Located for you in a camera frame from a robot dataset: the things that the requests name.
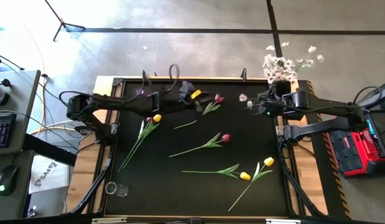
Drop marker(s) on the yellow artificial tulip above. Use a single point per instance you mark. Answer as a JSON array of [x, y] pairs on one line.
[[245, 176], [268, 161], [157, 118]]

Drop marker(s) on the white printed paper sheet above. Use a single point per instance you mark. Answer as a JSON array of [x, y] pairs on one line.
[[52, 182]]

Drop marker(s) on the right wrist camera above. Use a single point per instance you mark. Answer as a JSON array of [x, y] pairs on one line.
[[283, 87]]

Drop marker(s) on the black hazard-striped floor strip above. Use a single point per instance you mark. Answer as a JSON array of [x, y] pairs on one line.
[[331, 199]]

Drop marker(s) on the black table clamp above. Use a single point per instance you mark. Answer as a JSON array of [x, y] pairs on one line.
[[144, 76], [244, 75]]

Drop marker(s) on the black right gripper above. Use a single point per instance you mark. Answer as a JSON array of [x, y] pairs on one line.
[[272, 105]]

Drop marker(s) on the red and black toolbox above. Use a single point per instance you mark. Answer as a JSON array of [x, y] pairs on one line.
[[357, 155]]

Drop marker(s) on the black backlit keyboard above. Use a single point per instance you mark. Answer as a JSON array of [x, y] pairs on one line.
[[4, 130]]

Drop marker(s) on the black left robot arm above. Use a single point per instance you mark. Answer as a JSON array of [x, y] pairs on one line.
[[130, 104]]

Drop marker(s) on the small silver caster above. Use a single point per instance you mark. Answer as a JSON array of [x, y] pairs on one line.
[[31, 212]]

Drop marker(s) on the clear glass cup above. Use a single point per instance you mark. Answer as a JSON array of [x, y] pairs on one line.
[[117, 189]]

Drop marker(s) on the grey desk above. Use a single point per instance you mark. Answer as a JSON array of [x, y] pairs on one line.
[[18, 102]]

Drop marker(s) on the purple glass vase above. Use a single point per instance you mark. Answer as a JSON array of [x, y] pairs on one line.
[[139, 92]]

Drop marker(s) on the black computer mouse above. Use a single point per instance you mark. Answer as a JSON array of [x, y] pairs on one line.
[[7, 180]]

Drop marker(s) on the yellow tape tag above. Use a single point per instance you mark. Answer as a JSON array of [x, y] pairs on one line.
[[196, 94]]

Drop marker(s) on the black frame strut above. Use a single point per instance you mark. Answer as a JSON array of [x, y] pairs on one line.
[[93, 189], [304, 199]]

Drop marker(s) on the black tripod stand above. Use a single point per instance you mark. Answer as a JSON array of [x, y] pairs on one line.
[[64, 24]]

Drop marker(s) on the silver table bracket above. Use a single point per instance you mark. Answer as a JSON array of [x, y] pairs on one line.
[[108, 220], [283, 221]]

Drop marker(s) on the black table mat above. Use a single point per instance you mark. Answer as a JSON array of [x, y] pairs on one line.
[[167, 193]]

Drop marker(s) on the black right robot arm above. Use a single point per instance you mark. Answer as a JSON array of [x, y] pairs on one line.
[[326, 105]]

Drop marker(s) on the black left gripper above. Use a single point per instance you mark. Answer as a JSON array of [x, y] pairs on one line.
[[186, 102]]

